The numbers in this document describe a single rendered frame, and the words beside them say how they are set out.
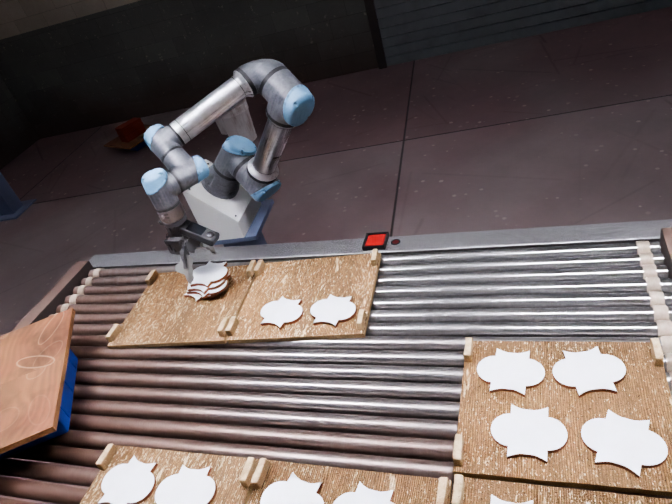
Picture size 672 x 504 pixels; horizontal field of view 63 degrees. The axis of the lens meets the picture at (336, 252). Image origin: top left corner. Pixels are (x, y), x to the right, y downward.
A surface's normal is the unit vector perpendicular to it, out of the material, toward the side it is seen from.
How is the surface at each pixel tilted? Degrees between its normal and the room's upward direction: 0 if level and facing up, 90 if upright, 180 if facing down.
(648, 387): 0
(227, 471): 0
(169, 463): 0
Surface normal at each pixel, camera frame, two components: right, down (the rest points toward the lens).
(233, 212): 0.50, -0.61
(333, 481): -0.26, -0.78
